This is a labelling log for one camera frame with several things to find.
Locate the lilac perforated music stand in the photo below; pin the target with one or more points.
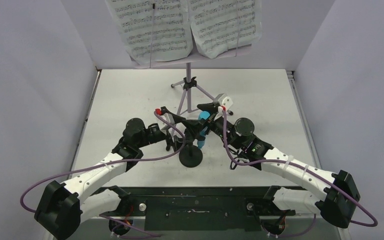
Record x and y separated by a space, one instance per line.
188 81

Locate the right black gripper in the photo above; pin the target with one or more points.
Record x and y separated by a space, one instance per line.
212 120

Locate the blue toy microphone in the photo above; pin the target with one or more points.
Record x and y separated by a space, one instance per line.
204 115

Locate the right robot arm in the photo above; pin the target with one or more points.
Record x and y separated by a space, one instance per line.
294 165

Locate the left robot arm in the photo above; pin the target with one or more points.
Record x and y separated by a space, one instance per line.
96 172

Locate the black microphone desk stand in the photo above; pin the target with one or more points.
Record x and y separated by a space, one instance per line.
190 156

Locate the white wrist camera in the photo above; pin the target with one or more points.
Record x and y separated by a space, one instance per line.
224 102
166 119

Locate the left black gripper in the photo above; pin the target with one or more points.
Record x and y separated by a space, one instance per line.
177 143

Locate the sheet music page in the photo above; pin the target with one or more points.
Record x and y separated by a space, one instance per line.
153 30
219 26

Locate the aluminium rail frame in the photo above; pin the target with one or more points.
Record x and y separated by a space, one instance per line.
186 209

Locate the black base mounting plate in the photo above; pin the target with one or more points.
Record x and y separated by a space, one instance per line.
189 208

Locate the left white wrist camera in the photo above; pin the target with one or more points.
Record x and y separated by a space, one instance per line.
166 119

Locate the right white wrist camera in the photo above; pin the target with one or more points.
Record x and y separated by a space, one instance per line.
224 102

